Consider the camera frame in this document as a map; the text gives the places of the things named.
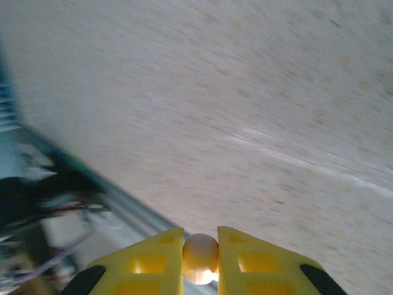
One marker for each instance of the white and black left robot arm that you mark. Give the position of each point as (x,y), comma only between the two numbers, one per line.
(24,193)

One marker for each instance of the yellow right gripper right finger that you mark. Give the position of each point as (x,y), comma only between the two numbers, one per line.
(261,276)

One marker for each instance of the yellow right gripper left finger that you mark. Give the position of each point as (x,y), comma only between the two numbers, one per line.
(147,276)

